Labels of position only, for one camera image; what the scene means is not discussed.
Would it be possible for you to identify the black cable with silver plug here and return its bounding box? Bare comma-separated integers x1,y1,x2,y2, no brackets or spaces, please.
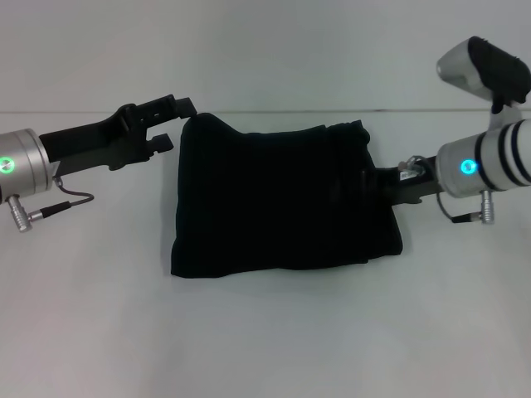
7,175,96,234

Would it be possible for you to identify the black shirt with white print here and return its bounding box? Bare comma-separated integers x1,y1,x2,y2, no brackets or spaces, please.
169,111,406,280

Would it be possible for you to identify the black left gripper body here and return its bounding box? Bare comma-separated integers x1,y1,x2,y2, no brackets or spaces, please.
38,102,155,174

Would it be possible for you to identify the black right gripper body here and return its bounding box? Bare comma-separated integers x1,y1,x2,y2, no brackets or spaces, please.
371,156,441,209

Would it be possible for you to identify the silver cable plug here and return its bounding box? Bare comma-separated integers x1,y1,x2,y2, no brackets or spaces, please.
434,188,498,226

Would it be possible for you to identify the small clear cable connector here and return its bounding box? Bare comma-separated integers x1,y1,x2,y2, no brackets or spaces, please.
397,154,427,177

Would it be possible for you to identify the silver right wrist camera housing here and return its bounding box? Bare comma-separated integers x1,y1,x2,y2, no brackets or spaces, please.
435,36,531,114

